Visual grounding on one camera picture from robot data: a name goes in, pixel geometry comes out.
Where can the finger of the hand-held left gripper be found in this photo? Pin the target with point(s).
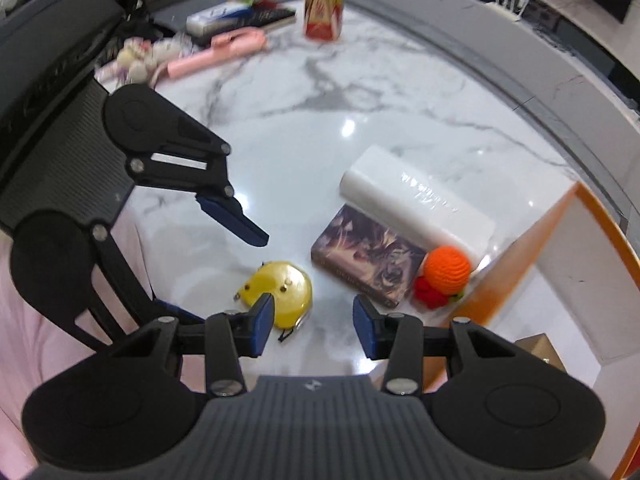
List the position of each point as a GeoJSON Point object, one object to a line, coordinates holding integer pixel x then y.
{"type": "Point", "coordinates": [235, 222]}
{"type": "Point", "coordinates": [175, 309]}

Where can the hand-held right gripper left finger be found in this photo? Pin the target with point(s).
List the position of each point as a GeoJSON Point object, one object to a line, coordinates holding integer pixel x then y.
{"type": "Point", "coordinates": [262, 325]}

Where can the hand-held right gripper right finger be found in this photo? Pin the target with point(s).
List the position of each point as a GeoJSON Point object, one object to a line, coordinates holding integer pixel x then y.
{"type": "Point", "coordinates": [364, 327]}

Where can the yellow toy helmet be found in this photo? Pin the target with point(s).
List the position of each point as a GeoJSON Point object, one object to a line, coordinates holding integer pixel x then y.
{"type": "Point", "coordinates": [287, 287]}

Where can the gold gift box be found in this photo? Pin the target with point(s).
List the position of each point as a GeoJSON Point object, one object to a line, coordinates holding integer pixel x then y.
{"type": "Point", "coordinates": [540, 351]}

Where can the orange cardboard box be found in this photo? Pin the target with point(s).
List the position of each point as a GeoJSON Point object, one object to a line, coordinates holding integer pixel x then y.
{"type": "Point", "coordinates": [565, 270]}

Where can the dark cover book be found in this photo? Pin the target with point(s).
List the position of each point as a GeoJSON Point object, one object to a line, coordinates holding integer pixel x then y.
{"type": "Point", "coordinates": [365, 255]}

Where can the orange crochet toy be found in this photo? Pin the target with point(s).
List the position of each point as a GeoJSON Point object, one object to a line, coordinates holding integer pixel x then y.
{"type": "Point", "coordinates": [445, 272]}

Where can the cream bunny plush doll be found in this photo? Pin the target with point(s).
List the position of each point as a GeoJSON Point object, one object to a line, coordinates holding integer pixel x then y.
{"type": "Point", "coordinates": [145, 57]}

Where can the person's pink clothing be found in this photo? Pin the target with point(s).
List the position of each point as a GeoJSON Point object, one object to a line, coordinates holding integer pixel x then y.
{"type": "Point", "coordinates": [30, 360]}

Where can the pink selfie stick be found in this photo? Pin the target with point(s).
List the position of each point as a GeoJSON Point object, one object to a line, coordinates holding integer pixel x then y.
{"type": "Point", "coordinates": [215, 52]}

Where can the black remote control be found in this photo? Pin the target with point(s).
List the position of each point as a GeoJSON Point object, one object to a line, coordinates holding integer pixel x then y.
{"type": "Point", "coordinates": [270, 19]}

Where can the white and blue box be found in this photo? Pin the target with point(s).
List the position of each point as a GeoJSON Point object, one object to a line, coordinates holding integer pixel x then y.
{"type": "Point", "coordinates": [220, 16]}

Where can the orange tea bottle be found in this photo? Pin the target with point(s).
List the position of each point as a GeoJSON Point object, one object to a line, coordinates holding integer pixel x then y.
{"type": "Point", "coordinates": [324, 5]}

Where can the white router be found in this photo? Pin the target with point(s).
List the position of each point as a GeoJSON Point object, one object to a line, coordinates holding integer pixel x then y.
{"type": "Point", "coordinates": [510, 2]}

